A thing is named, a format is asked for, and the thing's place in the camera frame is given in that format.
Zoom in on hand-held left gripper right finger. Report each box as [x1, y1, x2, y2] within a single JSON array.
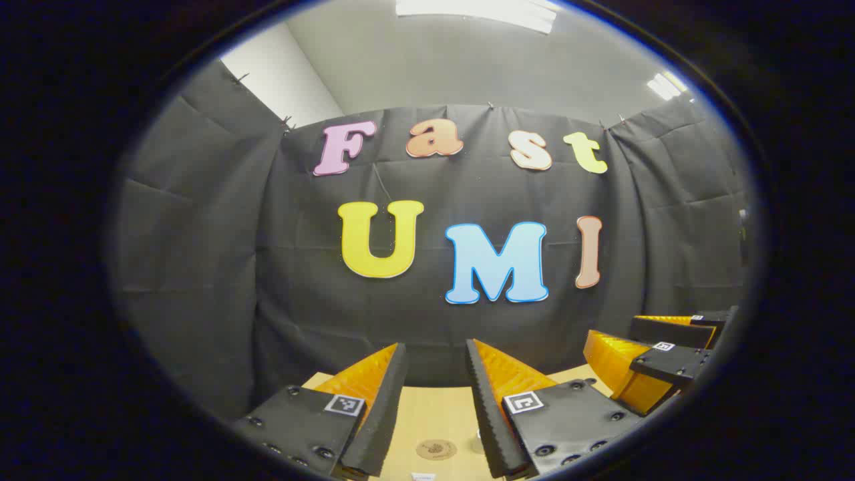
[[466, 338, 645, 481]]

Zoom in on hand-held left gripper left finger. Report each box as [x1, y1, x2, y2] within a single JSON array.
[[230, 342, 408, 481]]

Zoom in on round cork coaster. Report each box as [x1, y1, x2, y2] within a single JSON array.
[[415, 439, 458, 461]]

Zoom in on light wooden desktop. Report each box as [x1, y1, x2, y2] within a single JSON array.
[[301, 364, 615, 481]]

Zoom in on black backdrop cloth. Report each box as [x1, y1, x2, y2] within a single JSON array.
[[110, 59, 752, 422]]

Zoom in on small ceiling light panel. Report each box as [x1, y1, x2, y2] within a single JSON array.
[[647, 70, 689, 101]]

